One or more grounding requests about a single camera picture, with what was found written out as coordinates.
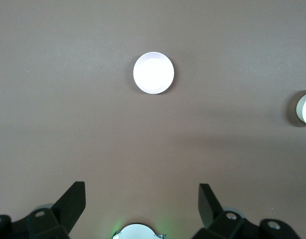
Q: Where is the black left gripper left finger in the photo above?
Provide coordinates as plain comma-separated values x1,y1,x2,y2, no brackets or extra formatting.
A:
0,181,87,239

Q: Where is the brown table mat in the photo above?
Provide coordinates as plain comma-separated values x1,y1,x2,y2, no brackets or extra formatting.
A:
0,0,306,239

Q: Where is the pink bowl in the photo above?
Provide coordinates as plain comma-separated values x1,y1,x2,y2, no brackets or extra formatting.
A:
133,51,175,95

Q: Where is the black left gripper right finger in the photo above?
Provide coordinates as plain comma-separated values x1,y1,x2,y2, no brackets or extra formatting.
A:
194,183,300,239

